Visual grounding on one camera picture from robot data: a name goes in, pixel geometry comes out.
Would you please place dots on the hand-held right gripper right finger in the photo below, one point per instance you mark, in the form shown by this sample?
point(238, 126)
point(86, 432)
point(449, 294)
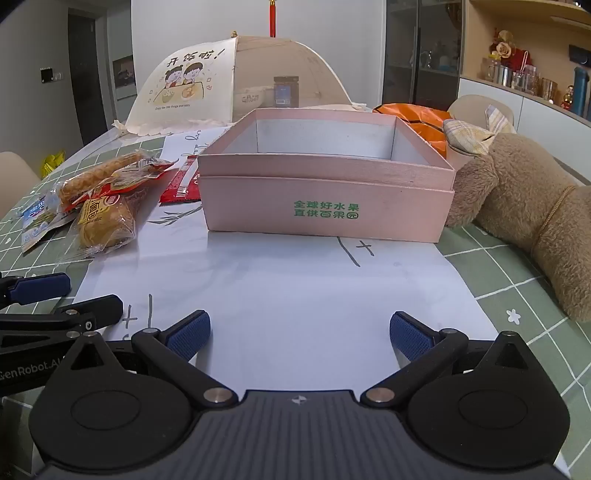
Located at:
point(408, 336)

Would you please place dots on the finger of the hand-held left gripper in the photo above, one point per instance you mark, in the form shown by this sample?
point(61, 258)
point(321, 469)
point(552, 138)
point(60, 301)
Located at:
point(90, 308)
point(39, 286)

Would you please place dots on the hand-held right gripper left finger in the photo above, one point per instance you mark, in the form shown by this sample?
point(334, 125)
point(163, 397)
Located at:
point(189, 336)

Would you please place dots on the blue milk packet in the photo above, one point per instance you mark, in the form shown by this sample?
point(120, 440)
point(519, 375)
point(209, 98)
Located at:
point(37, 222)

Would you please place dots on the yellow bread packet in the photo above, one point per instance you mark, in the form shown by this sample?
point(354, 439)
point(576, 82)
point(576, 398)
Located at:
point(104, 226)

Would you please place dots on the long fried snack stick packet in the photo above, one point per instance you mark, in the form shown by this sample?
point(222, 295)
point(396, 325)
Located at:
point(99, 177)

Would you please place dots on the red sachet packet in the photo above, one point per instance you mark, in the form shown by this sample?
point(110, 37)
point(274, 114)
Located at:
point(182, 184)

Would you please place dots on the pink cardboard box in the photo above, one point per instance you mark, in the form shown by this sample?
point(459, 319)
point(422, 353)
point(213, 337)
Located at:
point(323, 198)

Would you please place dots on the white paper sheet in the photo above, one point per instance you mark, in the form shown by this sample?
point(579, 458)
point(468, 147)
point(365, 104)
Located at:
point(277, 286)

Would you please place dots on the beige chair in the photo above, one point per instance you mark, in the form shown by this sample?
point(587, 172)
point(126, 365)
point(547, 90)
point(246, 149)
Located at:
point(14, 177)
point(466, 105)

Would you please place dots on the green checked tablecloth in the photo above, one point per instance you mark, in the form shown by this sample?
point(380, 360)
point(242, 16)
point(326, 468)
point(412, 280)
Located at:
point(508, 277)

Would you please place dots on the yellow plastic bag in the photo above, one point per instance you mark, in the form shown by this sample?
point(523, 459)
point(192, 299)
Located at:
point(53, 164)

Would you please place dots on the brown plush toy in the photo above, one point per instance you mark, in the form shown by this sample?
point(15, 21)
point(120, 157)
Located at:
point(521, 194)

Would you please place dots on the dark door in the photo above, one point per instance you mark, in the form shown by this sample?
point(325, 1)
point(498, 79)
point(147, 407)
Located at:
point(83, 78)

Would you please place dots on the orange plastic bag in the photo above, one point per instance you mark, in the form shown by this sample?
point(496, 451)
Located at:
point(415, 115)

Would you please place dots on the beige mesh food cover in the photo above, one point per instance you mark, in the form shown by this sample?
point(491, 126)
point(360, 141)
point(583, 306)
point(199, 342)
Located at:
point(194, 92)

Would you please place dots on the glass jar with dark lid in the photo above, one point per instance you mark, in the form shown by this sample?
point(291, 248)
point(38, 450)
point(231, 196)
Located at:
point(286, 92)

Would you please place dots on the metal cup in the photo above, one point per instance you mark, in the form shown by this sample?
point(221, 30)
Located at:
point(504, 76)

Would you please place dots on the glass cup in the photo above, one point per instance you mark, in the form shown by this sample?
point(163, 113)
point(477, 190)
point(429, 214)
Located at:
point(547, 90)

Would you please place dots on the red figurine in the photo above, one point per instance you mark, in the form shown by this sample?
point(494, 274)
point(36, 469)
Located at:
point(568, 98)

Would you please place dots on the dark glass cabinet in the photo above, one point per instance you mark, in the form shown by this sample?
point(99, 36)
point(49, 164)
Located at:
point(415, 46)

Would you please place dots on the blue bottle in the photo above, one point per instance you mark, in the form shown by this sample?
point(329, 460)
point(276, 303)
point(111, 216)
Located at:
point(579, 90)

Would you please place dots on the artificial flower bouquet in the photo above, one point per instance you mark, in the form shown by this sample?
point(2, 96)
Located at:
point(503, 46)

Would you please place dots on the red hanging tassel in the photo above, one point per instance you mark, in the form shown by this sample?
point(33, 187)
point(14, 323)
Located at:
point(272, 16)

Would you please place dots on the wooden shelf unit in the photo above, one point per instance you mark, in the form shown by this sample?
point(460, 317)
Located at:
point(517, 16)

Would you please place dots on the black wall switch panel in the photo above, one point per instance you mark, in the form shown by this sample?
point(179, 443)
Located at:
point(48, 76)

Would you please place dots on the framed wall picture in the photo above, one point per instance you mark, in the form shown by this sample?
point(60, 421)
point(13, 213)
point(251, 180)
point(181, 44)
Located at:
point(123, 76)

